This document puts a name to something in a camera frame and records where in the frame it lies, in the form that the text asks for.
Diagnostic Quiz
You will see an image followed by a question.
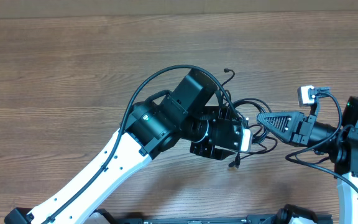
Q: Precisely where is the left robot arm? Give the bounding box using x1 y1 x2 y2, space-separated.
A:
4 65 252 224

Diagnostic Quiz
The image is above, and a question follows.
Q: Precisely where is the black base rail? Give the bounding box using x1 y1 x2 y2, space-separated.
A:
112 214 276 224

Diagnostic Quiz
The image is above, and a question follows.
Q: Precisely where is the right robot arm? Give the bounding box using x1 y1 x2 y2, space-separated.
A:
257 93 358 223

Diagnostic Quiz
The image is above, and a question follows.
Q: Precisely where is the black usb cable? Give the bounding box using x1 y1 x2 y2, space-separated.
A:
219 68 278 169

